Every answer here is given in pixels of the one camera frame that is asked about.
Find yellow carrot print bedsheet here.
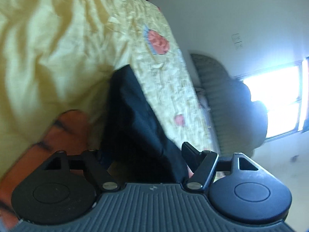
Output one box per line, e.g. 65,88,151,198
0,0,213,230

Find green padded headboard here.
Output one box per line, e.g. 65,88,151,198
191,53,268,157

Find bright window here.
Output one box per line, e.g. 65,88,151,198
236,57,308,141

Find white wall socket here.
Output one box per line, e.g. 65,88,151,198
232,33,243,50

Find black pants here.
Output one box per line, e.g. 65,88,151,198
99,65,188,183

